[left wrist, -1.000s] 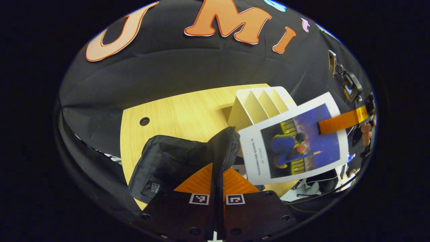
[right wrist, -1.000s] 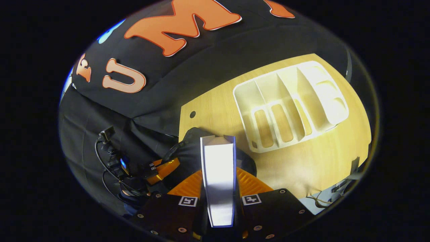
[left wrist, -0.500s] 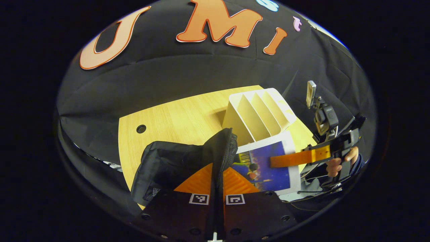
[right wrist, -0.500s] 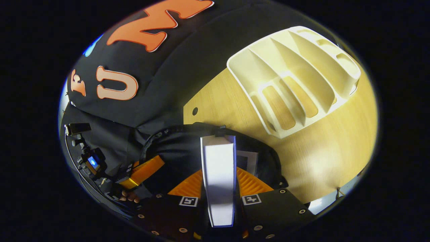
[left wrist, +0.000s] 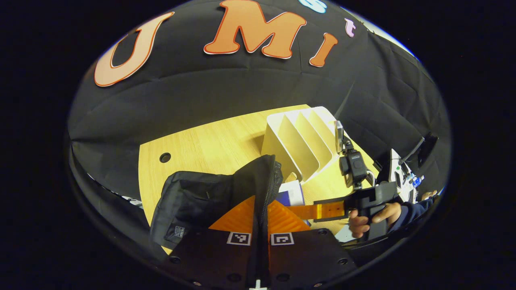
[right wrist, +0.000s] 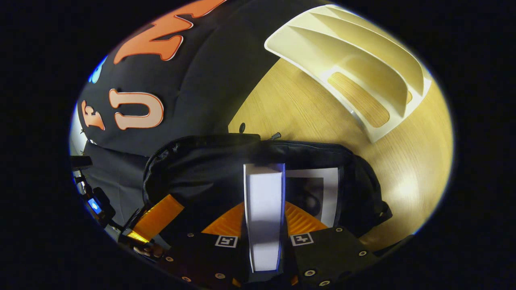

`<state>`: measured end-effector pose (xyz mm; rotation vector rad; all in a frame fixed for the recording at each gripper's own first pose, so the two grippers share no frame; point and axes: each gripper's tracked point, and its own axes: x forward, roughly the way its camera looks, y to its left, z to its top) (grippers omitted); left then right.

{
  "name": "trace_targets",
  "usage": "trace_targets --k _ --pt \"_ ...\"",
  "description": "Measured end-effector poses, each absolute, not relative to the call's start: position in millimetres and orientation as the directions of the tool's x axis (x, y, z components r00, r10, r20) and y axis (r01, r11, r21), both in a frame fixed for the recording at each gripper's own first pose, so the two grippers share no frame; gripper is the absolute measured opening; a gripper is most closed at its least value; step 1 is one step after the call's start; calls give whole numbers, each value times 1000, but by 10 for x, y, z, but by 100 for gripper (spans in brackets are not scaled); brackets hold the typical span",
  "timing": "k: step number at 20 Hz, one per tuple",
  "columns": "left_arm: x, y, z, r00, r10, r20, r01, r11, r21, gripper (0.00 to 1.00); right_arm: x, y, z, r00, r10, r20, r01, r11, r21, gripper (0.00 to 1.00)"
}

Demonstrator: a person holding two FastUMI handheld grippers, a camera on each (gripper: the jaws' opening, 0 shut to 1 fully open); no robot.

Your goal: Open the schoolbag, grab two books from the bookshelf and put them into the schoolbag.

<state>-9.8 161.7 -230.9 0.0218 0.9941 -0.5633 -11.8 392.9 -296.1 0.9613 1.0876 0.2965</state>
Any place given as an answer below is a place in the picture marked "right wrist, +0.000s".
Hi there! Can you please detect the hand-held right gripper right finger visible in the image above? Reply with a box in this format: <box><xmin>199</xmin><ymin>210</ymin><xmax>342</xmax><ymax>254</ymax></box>
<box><xmin>282</xmin><ymin>201</ymin><xmax>379</xmax><ymax>287</ymax></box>

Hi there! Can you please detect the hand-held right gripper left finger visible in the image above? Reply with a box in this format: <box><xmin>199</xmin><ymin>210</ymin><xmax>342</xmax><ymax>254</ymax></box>
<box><xmin>155</xmin><ymin>202</ymin><xmax>251</xmax><ymax>288</ymax></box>

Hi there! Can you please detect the black schoolbag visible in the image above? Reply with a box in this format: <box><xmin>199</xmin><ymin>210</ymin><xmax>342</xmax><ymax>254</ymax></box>
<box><xmin>142</xmin><ymin>133</ymin><xmax>393</xmax><ymax>243</ymax></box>

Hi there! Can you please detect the blue cover book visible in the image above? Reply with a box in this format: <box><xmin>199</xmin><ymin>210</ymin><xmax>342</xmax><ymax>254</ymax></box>
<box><xmin>243</xmin><ymin>163</ymin><xmax>286</xmax><ymax>273</ymax></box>

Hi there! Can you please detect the white plastic bookshelf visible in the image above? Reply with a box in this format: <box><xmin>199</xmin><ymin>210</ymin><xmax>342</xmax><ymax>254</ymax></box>
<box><xmin>264</xmin><ymin>5</ymin><xmax>433</xmax><ymax>143</ymax></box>

